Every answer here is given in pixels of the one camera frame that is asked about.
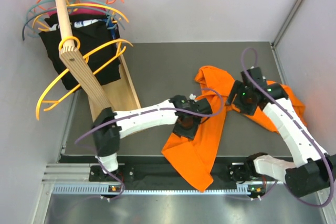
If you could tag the pink hanging garment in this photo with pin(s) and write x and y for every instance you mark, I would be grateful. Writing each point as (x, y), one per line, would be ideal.
(88, 10)

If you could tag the aluminium frame rail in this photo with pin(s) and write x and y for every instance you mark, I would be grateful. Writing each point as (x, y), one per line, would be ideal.
(82, 193)

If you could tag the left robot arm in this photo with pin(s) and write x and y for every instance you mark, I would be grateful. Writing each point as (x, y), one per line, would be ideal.
(112, 126)

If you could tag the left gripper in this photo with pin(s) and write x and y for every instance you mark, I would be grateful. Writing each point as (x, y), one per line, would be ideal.
(189, 134)

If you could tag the orange trousers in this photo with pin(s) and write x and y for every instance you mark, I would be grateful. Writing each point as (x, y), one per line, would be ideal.
(194, 159)

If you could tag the yellow hanger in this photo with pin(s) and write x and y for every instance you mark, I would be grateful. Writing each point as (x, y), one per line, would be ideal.
(39, 12)
(86, 57)

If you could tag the wooden rack pole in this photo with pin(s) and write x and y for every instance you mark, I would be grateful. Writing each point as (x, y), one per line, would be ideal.
(74, 61)

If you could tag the black hanging garment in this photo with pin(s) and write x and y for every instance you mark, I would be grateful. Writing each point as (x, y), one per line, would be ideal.
(91, 34)

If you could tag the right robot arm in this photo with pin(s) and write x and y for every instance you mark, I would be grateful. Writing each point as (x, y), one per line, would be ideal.
(312, 168)

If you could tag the blue hanging garment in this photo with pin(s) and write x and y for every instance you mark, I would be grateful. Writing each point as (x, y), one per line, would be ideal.
(113, 28)

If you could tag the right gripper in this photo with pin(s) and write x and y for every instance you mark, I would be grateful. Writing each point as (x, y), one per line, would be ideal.
(238, 87)

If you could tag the wooden rack base tray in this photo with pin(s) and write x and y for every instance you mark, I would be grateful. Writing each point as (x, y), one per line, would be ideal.
(122, 93)

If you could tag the corner aluminium profile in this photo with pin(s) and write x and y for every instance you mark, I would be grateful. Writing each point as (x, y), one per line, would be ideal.
(287, 22)

